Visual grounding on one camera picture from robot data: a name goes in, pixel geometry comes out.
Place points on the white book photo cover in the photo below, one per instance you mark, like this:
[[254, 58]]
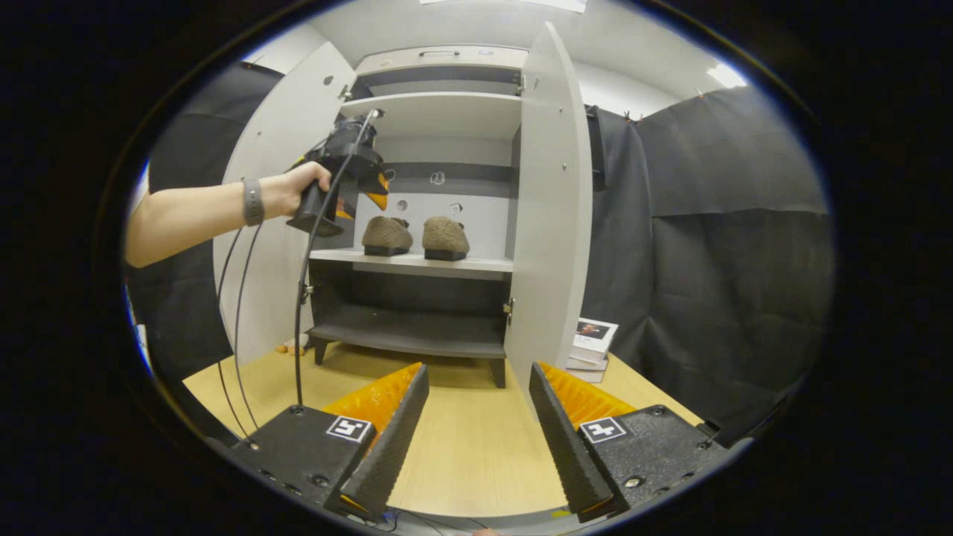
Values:
[[595, 333]]

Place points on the white shoe cabinet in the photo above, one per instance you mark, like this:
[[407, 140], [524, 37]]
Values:
[[432, 115]]

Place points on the small ceiling light panel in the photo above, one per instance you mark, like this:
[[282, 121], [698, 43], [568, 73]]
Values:
[[726, 76]]

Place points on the large ceiling light panel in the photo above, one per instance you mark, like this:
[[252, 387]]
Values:
[[521, 4]]

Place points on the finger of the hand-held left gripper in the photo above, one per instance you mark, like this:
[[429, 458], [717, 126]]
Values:
[[378, 190], [345, 210]]

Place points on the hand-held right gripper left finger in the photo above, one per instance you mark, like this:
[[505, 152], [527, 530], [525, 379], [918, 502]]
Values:
[[394, 447]]

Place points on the brown fuzzy shoe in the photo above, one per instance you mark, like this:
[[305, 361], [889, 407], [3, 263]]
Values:
[[387, 234], [445, 237]]

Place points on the white cabinet door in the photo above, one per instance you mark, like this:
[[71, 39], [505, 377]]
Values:
[[547, 223], [260, 298]]

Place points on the white book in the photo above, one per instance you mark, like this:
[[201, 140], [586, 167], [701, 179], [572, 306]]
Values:
[[584, 374], [588, 359]]

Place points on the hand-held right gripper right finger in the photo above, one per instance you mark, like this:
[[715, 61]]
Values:
[[566, 447]]

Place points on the grey wristband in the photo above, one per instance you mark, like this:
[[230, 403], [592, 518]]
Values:
[[253, 201]]

